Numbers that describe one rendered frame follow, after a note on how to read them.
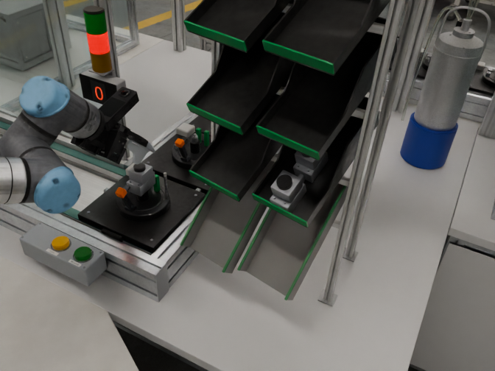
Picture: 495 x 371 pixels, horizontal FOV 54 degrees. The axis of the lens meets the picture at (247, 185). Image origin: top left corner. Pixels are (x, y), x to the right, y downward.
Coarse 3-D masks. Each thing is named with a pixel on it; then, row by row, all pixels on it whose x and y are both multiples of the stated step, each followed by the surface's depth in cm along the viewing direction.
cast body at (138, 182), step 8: (136, 168) 122; (144, 168) 123; (136, 176) 122; (144, 176) 123; (152, 176) 126; (128, 184) 124; (136, 184) 123; (144, 184) 124; (152, 184) 127; (136, 192) 124; (144, 192) 125
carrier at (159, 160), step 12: (180, 132) 157; (192, 132) 158; (204, 132) 147; (168, 144) 153; (192, 144) 144; (204, 144) 149; (156, 156) 148; (168, 156) 148; (180, 156) 145; (192, 156) 145; (156, 168) 143; (168, 168) 143; (180, 168) 144; (180, 180) 139; (192, 180) 139; (204, 192) 137
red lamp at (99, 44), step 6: (90, 36) 119; (96, 36) 119; (102, 36) 120; (90, 42) 121; (96, 42) 120; (102, 42) 121; (108, 42) 123; (90, 48) 122; (96, 48) 121; (102, 48) 121; (108, 48) 123
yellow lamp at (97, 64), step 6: (90, 54) 124; (96, 54) 122; (102, 54) 123; (108, 54) 124; (96, 60) 123; (102, 60) 123; (108, 60) 124; (96, 66) 124; (102, 66) 124; (108, 66) 125; (102, 72) 125
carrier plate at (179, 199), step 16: (128, 176) 139; (112, 192) 134; (176, 192) 135; (192, 192) 135; (96, 208) 128; (112, 208) 128; (176, 208) 130; (192, 208) 131; (96, 224) 124; (112, 224) 124; (128, 224) 124; (144, 224) 124; (160, 224) 125; (176, 224) 125; (128, 240) 121; (144, 240) 120; (160, 240) 120
